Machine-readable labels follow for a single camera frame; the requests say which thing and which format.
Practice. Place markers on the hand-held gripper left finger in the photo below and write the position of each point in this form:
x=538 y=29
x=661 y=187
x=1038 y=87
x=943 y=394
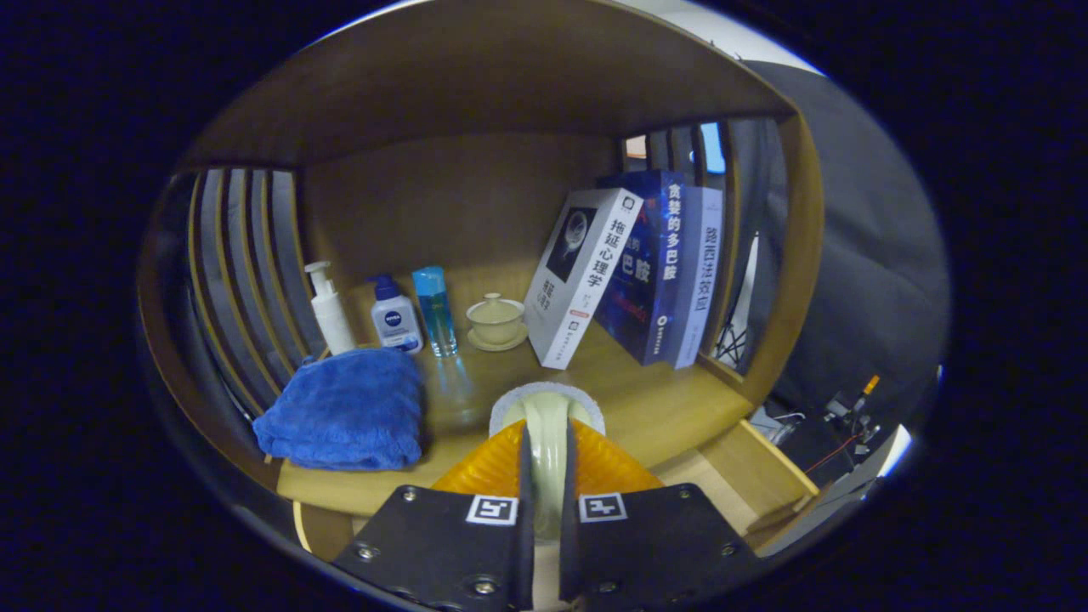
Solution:
x=524 y=552

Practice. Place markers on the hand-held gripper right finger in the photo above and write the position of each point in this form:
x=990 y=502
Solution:
x=568 y=552

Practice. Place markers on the pale green slipper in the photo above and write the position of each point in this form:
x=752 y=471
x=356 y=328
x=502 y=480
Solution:
x=548 y=416

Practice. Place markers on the wooden countertop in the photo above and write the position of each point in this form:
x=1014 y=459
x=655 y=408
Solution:
x=646 y=399

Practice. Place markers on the wooden cabinet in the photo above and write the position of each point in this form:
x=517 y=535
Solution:
x=459 y=76

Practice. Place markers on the blue towel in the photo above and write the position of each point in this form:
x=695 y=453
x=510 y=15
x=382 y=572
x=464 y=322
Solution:
x=348 y=408

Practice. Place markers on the cream lidded teacup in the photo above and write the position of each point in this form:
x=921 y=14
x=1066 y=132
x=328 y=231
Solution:
x=496 y=323

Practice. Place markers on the clear blue bottle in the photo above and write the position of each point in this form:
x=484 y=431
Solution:
x=436 y=314

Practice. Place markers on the white bottle with blue cap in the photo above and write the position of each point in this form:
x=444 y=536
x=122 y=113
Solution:
x=396 y=323

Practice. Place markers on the white book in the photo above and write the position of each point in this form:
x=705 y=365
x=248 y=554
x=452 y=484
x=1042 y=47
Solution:
x=586 y=280

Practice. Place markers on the dark blue book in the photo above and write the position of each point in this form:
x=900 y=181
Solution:
x=654 y=272

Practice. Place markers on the white pump bottle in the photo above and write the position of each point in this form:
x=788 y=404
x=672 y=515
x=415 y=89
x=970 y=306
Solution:
x=331 y=319

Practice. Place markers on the pale grey book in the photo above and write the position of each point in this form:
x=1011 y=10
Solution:
x=701 y=272

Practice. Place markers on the orange and black clamp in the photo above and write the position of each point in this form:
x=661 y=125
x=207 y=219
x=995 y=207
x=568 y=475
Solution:
x=850 y=408

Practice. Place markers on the black backdrop cloth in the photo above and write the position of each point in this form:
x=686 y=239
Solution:
x=867 y=255

